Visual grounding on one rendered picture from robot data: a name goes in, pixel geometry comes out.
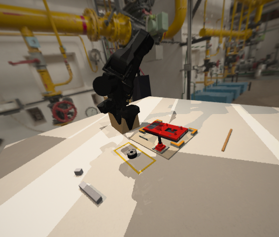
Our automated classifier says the red flat rectangular plate with pegs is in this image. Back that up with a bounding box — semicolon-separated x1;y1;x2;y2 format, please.
143;121;188;143

